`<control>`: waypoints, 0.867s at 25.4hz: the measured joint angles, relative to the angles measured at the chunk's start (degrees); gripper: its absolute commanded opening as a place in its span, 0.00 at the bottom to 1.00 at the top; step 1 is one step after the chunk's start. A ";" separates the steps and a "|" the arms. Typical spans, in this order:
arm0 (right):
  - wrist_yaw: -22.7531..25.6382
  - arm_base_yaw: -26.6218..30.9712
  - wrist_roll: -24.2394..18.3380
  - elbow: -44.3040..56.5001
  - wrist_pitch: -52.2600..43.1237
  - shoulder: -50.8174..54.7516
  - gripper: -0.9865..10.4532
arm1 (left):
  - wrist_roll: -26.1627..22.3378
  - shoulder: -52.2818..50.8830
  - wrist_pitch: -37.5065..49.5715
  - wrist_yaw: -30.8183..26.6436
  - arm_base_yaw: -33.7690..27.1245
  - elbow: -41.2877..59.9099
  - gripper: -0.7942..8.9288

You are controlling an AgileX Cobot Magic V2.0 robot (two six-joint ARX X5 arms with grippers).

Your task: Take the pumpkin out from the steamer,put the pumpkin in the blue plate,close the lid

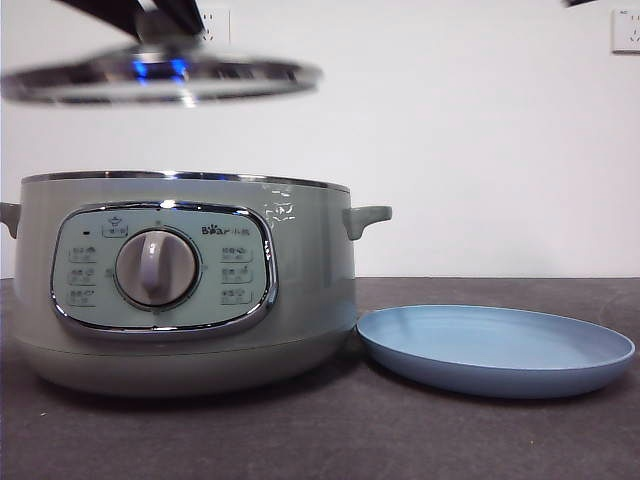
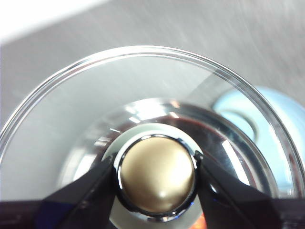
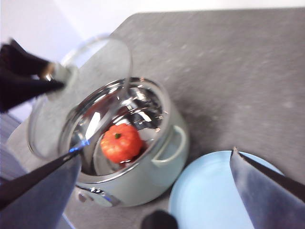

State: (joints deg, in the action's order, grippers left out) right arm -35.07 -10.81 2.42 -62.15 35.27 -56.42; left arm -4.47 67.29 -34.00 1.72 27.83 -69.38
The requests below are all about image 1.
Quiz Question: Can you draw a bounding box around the glass lid with green knob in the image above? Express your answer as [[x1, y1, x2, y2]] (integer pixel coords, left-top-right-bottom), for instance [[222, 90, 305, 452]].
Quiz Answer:
[[0, 9, 321, 109]]

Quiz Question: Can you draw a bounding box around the pale green electric steamer pot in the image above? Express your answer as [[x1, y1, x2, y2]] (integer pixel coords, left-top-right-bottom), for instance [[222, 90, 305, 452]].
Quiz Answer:
[[0, 170, 394, 399]]

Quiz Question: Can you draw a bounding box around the blue round plate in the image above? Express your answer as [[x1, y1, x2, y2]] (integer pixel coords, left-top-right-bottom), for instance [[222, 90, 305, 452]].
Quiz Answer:
[[355, 304, 637, 400]]

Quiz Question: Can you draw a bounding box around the white wall socket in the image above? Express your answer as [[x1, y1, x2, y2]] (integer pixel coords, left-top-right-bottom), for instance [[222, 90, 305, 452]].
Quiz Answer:
[[199, 8, 233, 46], [611, 8, 640, 54]]

